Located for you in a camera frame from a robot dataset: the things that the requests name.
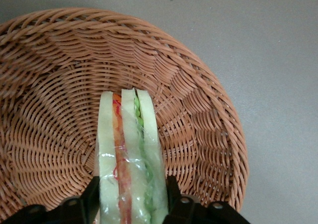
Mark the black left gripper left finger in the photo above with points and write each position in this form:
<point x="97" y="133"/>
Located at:
<point x="87" y="204"/>

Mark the brown round wicker basket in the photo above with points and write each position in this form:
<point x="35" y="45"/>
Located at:
<point x="54" y="109"/>

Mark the triangle sandwich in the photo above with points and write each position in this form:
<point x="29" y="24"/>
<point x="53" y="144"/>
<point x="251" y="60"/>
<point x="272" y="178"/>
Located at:
<point x="131" y="159"/>

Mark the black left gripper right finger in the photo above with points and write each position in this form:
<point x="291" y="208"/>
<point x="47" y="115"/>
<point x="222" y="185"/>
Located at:
<point x="182" y="206"/>

